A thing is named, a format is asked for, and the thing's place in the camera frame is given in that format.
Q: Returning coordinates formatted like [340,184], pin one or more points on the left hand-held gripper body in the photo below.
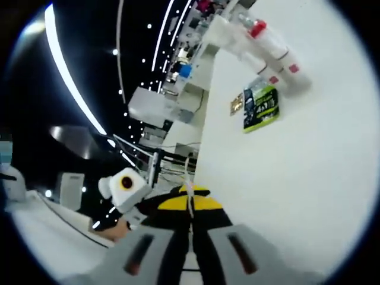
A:
[118,196]

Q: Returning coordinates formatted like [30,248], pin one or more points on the person's left hand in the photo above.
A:
[117,233]

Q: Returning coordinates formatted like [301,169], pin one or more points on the black green skincare sachet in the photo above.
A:
[261,110]

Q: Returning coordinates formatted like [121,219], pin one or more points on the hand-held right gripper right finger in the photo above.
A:
[207,219]

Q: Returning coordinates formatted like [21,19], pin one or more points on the clear slim skincare pen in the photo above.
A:
[192,213]

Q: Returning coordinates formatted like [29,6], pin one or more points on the gold skincare sachet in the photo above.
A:
[237,104]

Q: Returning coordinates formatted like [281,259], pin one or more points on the ceiling light strip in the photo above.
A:
[63,68]

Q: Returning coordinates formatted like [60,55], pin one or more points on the white tube red cap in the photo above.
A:
[258,29]

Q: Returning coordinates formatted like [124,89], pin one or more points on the white office desks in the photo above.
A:
[193,89]

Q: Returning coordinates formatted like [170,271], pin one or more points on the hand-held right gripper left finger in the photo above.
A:
[175,219]

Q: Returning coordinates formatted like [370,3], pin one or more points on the white skincare tube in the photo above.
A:
[225,35]

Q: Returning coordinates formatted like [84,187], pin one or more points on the white chest-worn device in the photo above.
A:
[15,187]

